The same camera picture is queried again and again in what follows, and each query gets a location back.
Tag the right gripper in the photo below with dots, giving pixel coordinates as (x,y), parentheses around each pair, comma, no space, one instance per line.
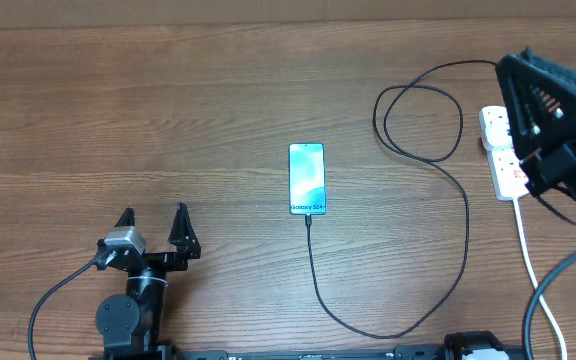
(563,132)

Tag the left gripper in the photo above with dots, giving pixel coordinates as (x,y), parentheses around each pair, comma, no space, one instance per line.
(176,261)

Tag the Samsung Galaxy smartphone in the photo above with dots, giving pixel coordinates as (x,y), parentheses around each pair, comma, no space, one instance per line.
(307,188)

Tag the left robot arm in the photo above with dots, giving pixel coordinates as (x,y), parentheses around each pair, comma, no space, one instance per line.
(130,323)

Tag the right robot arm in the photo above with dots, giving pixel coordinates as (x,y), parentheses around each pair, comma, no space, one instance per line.
(540,98)

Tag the white charger plug adapter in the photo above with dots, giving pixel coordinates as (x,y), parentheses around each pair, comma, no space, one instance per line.
(496,137)

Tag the white power strip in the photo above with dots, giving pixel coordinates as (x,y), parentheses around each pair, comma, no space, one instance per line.
(509,181)

